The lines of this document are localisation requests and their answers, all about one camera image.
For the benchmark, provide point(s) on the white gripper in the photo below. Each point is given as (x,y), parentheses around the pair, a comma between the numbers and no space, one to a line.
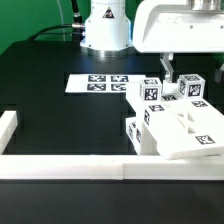
(179,26)

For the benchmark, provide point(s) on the white tagged cube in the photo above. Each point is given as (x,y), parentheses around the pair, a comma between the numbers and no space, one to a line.
(150,89)
(191,86)

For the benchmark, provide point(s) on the white chair back part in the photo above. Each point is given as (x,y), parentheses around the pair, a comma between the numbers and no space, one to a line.
(176,129)

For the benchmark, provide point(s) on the white chair side bar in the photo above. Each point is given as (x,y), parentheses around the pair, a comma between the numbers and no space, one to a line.
(8,124)

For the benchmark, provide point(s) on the white base tag plate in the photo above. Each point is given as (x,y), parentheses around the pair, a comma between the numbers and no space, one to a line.
(100,83)

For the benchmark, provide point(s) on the white U-shaped fence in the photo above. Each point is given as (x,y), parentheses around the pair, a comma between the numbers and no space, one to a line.
(109,167)

